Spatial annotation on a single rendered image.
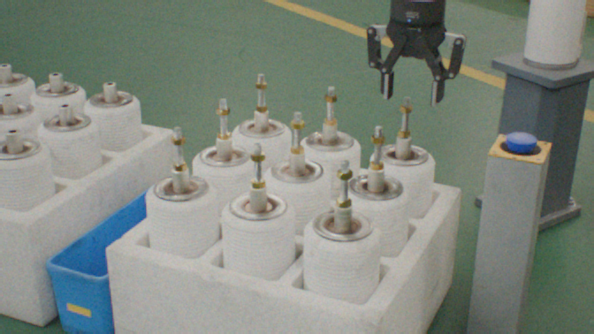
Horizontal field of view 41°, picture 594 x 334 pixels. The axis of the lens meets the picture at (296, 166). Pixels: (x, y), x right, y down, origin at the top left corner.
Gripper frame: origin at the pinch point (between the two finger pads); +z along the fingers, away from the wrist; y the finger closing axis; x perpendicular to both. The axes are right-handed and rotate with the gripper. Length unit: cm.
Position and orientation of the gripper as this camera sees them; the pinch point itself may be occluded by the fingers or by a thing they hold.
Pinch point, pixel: (411, 92)
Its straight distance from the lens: 113.6
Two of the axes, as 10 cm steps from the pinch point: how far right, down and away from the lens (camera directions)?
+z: 0.0, 9.0, 4.3
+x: 4.1, -3.9, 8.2
